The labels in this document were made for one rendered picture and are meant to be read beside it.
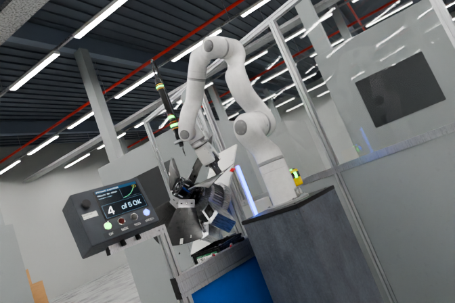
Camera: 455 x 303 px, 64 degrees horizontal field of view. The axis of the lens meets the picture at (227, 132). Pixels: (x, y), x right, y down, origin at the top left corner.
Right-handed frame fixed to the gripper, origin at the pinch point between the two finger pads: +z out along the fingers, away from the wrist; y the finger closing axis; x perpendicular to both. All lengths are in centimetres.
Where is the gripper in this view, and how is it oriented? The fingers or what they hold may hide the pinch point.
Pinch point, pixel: (217, 170)
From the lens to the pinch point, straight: 189.7
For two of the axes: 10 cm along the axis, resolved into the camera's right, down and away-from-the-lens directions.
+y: -6.4, 3.7, 6.8
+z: 5.4, 8.4, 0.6
